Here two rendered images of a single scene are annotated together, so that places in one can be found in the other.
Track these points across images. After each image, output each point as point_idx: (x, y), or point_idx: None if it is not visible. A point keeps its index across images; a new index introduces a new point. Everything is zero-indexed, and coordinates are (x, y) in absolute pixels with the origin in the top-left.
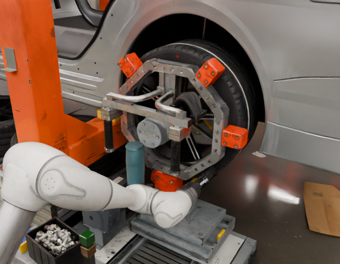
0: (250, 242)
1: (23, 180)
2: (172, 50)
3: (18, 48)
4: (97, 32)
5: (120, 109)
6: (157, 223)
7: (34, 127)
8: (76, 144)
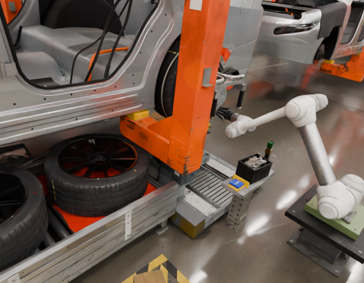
0: None
1: (315, 109)
2: None
3: (215, 65)
4: (133, 48)
5: (220, 88)
6: (253, 129)
7: (207, 122)
8: None
